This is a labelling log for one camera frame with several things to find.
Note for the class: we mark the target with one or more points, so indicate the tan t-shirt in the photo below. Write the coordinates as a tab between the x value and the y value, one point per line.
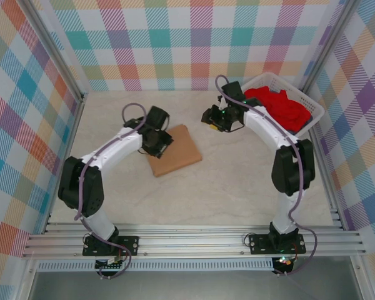
178	153

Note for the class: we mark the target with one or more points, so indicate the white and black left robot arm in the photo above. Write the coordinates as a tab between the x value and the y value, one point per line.
87	187

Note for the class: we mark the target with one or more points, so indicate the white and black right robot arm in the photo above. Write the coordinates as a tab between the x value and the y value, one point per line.
297	168

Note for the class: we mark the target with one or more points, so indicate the red t-shirt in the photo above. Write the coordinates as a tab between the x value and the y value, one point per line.
284	109

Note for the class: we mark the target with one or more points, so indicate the white plastic laundry basket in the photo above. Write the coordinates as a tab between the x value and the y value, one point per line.
312	106

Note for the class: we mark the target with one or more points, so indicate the aluminium side rail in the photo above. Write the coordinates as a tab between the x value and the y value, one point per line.
326	175
72	131

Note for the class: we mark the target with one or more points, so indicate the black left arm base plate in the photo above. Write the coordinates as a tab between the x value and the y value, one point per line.
132	245

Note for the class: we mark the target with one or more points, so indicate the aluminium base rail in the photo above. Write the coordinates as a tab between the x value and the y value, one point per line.
190	243

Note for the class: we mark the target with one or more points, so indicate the aluminium corner post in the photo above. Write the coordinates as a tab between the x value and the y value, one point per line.
56	53
328	47

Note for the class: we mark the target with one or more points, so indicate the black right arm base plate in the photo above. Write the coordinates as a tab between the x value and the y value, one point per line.
259	243

